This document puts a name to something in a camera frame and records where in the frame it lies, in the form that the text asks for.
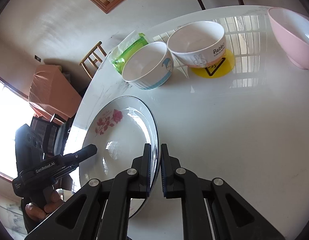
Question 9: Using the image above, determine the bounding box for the white plate with pink rose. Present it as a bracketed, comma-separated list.
[78, 95, 162, 220]

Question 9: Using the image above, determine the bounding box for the white bowl blue band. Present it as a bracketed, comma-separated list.
[122, 41, 174, 90]

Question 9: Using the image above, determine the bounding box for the white rabbit bowl pink band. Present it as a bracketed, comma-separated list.
[167, 21, 226, 68]

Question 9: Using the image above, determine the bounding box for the large pink bowl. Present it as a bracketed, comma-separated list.
[267, 7, 309, 70]

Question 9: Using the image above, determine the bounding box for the person's left hand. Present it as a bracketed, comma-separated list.
[25, 191, 64, 222]

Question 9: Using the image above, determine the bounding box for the black mesh chair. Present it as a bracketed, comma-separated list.
[30, 114, 73, 158]

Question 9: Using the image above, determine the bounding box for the pink covered cabinet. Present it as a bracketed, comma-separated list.
[28, 64, 82, 120]

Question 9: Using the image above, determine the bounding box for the light wooden chair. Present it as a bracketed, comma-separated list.
[79, 41, 107, 80]

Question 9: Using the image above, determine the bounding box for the green tissue pack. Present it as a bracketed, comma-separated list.
[108, 30, 148, 75]

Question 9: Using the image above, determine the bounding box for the yellow round warning sticker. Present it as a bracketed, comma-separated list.
[191, 49, 235, 79]

